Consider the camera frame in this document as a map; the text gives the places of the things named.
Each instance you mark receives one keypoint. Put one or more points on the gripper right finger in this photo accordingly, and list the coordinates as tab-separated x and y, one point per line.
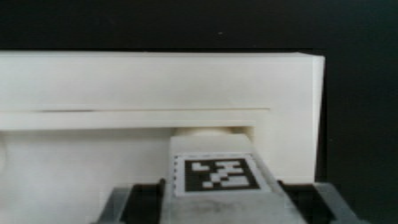
321	203

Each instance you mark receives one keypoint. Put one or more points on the white table leg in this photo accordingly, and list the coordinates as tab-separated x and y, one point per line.
221	188

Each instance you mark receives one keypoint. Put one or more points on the white square tabletop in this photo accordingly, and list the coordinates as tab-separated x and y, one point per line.
65	166

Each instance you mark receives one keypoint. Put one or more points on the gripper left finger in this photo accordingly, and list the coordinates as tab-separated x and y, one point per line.
134	204

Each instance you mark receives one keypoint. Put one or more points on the white U-shaped fence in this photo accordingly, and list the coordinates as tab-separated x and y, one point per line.
111	90

